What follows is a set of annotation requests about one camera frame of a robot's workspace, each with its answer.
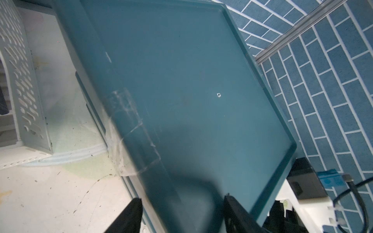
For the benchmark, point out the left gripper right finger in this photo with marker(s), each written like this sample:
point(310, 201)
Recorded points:
point(237, 219)

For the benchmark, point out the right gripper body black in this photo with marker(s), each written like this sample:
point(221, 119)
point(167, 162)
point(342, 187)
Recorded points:
point(283, 221)

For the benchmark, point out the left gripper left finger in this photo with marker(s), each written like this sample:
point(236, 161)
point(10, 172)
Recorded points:
point(129, 220)

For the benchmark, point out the teal drawer cabinet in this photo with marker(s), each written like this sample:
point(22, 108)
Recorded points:
point(185, 112)

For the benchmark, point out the white file organizer rack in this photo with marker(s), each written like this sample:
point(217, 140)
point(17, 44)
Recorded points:
point(24, 132)

